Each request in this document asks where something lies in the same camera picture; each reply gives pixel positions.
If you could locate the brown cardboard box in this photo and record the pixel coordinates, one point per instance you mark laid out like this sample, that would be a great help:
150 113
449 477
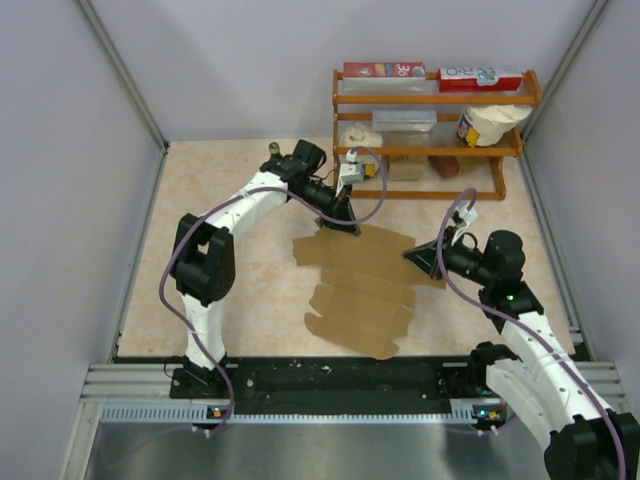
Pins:
366 294

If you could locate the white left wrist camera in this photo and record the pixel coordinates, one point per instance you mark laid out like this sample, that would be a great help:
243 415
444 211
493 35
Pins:
350 171

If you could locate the wooden shelf rack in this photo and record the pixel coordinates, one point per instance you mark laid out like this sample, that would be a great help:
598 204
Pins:
442 141

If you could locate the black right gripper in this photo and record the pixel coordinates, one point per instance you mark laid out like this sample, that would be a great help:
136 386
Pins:
426 258

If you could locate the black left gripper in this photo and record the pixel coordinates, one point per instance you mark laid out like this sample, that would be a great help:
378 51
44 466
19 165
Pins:
339 207

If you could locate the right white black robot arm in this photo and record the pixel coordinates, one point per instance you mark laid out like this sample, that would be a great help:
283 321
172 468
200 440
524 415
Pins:
580 434

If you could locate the red white wrap box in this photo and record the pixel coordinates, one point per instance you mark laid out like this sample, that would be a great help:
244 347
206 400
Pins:
478 79

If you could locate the brown red block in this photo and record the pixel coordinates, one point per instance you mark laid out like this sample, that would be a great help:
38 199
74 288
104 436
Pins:
446 166

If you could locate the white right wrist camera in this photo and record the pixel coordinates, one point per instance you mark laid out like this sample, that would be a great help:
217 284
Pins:
464 216

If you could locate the green glass bottle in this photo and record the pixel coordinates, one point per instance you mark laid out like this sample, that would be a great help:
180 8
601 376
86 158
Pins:
274 150

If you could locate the large white flour bag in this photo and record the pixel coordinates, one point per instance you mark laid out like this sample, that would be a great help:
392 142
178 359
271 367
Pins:
484 126

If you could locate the red foil box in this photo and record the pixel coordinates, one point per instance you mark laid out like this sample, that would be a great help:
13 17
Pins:
384 71

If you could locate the silver foil box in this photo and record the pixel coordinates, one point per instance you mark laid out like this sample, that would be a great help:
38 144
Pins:
403 120

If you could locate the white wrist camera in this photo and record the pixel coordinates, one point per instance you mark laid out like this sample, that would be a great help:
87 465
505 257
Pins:
350 171
464 216

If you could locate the tan block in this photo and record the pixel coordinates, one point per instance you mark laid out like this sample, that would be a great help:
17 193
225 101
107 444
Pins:
406 167

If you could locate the white bag left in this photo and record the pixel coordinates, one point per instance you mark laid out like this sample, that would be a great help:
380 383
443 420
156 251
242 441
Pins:
359 134

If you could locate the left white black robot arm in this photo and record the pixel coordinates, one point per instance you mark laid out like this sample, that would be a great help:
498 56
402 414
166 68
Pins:
205 267

